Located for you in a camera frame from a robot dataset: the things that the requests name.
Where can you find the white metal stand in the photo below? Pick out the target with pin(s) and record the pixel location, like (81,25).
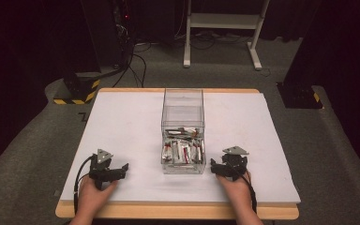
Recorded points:
(223,21)

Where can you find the black stand yellow striped base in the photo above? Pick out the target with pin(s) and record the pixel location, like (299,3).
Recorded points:
(78,90)

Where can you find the clear plastic drawer box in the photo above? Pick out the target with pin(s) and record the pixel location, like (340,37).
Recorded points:
(183,108)

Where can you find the pile of silver red packets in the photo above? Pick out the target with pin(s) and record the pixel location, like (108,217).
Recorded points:
(182,150)

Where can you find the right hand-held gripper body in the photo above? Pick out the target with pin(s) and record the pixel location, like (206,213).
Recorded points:
(236,164)

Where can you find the person's left hand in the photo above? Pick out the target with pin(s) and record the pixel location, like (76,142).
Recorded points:
(90,195)

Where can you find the person's right hand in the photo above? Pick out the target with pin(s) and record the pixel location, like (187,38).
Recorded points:
(236,192)

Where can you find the dark equipment rack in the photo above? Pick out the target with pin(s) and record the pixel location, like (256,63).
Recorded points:
(122,28)

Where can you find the wooden table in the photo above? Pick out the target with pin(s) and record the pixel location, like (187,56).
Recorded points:
(168,212)

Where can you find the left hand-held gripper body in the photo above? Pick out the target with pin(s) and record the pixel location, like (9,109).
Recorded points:
(101,170)

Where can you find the white table mat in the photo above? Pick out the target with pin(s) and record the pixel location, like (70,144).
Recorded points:
(128,131)

